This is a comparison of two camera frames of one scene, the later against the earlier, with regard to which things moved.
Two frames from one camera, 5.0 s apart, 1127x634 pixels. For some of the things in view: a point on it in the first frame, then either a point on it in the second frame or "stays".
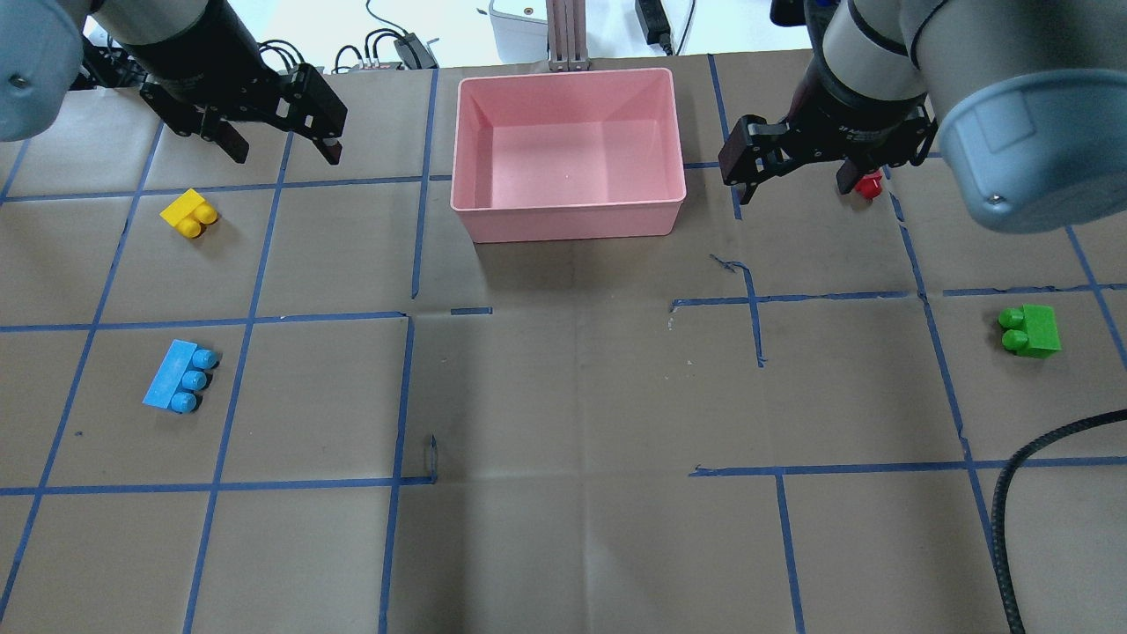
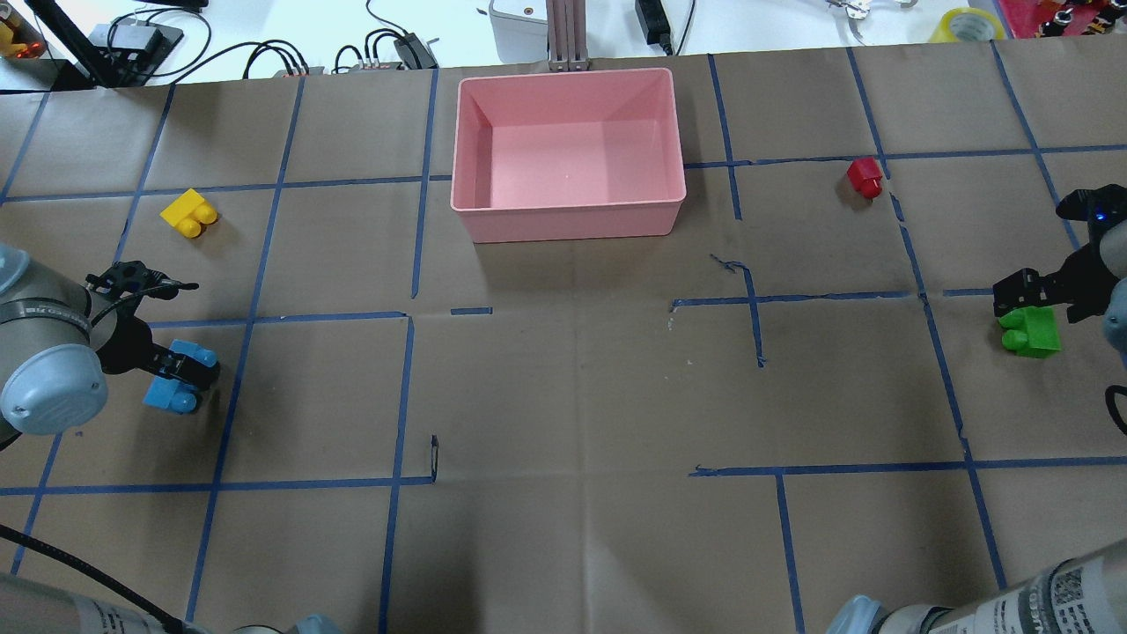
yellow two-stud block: (189, 214) stays
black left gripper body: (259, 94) to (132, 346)
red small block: (870, 186) stays
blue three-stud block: (181, 374) stays
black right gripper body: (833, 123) to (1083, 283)
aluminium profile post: (566, 32) stays
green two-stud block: (1033, 330) stays
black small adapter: (413, 54) stays
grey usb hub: (383, 66) stays
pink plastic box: (566, 155) stays
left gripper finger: (314, 111) to (196, 371)
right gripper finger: (751, 151) to (1026, 288)
